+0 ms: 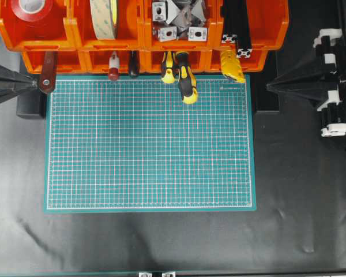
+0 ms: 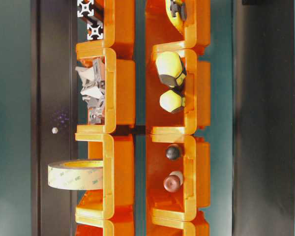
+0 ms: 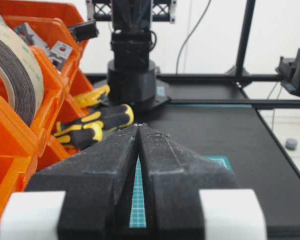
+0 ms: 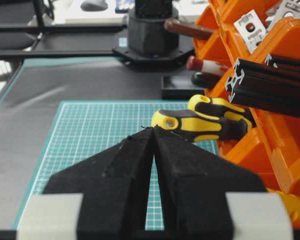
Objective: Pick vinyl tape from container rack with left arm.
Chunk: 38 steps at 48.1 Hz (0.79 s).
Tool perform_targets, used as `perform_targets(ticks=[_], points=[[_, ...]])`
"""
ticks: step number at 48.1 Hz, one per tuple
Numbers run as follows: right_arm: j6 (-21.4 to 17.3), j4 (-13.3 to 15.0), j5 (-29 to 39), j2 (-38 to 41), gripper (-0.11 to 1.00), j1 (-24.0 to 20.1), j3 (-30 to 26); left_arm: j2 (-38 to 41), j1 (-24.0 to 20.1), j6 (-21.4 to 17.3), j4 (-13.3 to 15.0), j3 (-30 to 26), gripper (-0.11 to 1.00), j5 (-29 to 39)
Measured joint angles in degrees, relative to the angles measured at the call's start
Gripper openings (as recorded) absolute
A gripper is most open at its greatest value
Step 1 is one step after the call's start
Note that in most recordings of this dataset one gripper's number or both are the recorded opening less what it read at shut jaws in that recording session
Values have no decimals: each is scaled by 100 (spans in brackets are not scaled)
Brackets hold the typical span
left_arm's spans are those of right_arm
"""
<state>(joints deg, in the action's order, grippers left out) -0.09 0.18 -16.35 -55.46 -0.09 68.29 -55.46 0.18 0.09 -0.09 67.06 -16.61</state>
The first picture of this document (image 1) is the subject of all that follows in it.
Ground orange upper bin far left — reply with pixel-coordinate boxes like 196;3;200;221
0;1;76;52

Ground red vinyl tape roll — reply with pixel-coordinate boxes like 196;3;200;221
10;0;54;39

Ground brown wooden tool handle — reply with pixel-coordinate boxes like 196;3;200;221
38;51;58;94

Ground orange upper bin brackets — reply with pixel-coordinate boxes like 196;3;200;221
144;1;223;51

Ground orange bin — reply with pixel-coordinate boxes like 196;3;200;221
0;1;76;52
78;49;149;74
21;51;87;74

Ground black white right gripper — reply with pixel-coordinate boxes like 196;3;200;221
266;28;346;137

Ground silver corner bracket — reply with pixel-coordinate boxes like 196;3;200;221
157;26;177;42
152;1;167;21
187;27;208;42

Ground large yellow black screwdriver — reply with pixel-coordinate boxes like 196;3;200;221
175;51;198;104

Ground black aluminium extrusion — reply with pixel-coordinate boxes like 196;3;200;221
220;0;238;43
235;0;253;58

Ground green cutting mat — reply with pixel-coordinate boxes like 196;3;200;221
44;75;257;214

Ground small yellow black screwdriver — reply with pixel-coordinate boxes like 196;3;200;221
161;51;176;84

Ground orange lower bin screwdrivers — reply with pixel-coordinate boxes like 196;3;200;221
145;51;210;73

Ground yellow utility knife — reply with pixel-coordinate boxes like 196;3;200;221
220;50;246;84

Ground black aluminium extrusion lower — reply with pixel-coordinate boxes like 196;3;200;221
235;0;253;58

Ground dark brown tool handle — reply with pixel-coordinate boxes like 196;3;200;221
128;51;140;78

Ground orange lower bin far left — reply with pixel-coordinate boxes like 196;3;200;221
21;51;87;74

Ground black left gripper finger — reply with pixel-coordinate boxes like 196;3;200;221
0;65;37;104

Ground orange upper bin tape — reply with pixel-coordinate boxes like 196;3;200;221
70;1;145;51

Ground silver corner bracket right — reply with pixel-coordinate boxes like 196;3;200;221
187;27;208;42

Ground orange upper bin extrusions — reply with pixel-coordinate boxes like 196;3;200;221
216;0;289;51

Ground silver corner bracket top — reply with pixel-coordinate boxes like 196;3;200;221
152;1;167;21

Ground black aluminium extrusion upper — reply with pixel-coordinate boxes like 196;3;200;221
220;0;238;43

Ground beige double-sided tape roll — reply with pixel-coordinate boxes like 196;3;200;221
89;0;118;40

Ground silver corner bracket left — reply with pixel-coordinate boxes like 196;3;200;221
157;26;177;42

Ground red white tool handle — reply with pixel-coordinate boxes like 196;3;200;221
108;51;120;81

